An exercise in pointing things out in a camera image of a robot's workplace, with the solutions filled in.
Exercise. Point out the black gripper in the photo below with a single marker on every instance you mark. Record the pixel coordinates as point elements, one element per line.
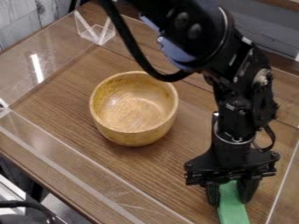
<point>229,161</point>

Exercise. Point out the brown wooden bowl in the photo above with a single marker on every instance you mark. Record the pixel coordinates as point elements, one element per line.
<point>133,108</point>

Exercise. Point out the green rectangular block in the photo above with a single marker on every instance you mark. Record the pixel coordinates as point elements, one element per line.
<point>230,210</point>

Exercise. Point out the clear acrylic corner bracket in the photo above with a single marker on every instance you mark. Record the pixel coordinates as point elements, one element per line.
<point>97,34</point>

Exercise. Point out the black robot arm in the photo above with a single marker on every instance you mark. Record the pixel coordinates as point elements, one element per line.
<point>201,42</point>

